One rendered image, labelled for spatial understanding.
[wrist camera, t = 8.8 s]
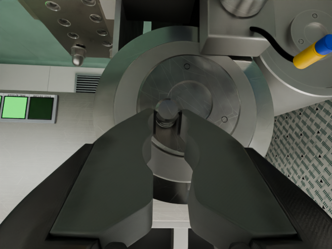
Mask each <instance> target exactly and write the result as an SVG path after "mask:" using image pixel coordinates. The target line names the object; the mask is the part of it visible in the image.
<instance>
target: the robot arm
mask: <svg viewBox="0 0 332 249"><path fill-rule="evenodd" d="M176 127H177V135H180V137H181V138H182V139H183V140H184V142H185V144H186V145H185V153H184V159H185V161H186V162H187V163H188V164H189V166H190V167H191V169H192V171H193V173H192V178H191V184H190V190H189V196H188V212H189V221H190V226H191V228H192V230H193V231H194V232H195V233H196V234H197V235H198V236H200V237H201V238H203V239H204V240H206V241H208V242H209V243H211V244H212V245H213V246H214V249H332V218H331V217H330V216H329V215H328V214H327V213H326V212H325V211H324V210H323V209H322V208H321V207H320V206H319V205H318V204H317V203H316V202H315V201H314V200H313V199H312V198H311V197H309V196H308V195H307V194H306V193H305V192H304V191H302V190H301V189H300V188H299V187H298V186H297V185H295V184H294V183H293V182H292V181H291V180H290V179H288V178H287V177H286V176H285V175H284V174H283V173H281V172H280V171H279V170H278V169H277V168H275V167H274V166H273V165H272V164H271V163H270V162H268V161H267V160H266V159H265V158H264V157H263V156H261V155H260V154H259V153H258V152H257V151H256V150H254V149H253V148H245V147H244V146H243V145H242V144H241V143H240V142H239V141H238V140H236V139H235V138H234V137H233V136H231V135H230V134H229V133H227V132H226V131H224V130H223V129H221V128H220V127H218V126H216V125H215V124H213V123H211V122H209V121H208V120H206V119H204V118H202V117H200V116H199V115H197V114H195V113H193V112H192V111H190V110H187V109H184V110H180V112H179V117H178V118H177V120H176ZM153 134H156V109H152V108H147V109H145V110H143V111H141V112H139V113H137V114H135V115H133V116H132V117H130V118H128V119H126V120H124V121H122V122H120V123H119V124H117V125H115V126H114V127H112V128H111V129H109V130H108V131H107V132H105V133H104V134H103V135H101V136H100V137H99V138H98V139H97V140H96V141H94V142H93V143H92V144H88V143H86V144H84V145H83V146H82V147H80V148H79V149H78V150H77V151H76V152H75V153H74V154H73V155H71V156H70V158H68V159H67V160H66V161H65V162H64V163H63V164H62V165H60V166H59V167H58V168H57V169H56V170H55V171H54V172H53V173H51V174H50V175H49V176H48V177H47V178H46V179H45V180H43V181H42V182H41V183H40V184H39V185H38V186H37V187H36V188H34V189H33V190H32V191H31V192H30V193H29V194H28V195H27V196H26V197H25V198H24V199H23V200H22V201H21V202H20V203H19V204H18V205H17V206H16V207H15V208H14V209H13V210H12V211H11V212H10V213H9V215H8V216H7V217H6V218H5V219H4V220H3V222H2V223H1V224H0V249H128V248H127V247H129V246H130V245H132V244H133V243H135V242H136V241H138V240H139V239H140V238H142V237H143V236H145V235H146V234H147V233H148V232H149V231H150V230H151V228H152V221H153V172H152V170H151V169H150V168H149V167H148V166H147V163H148V162H149V161H150V159H151V144H152V136H153Z"/></svg>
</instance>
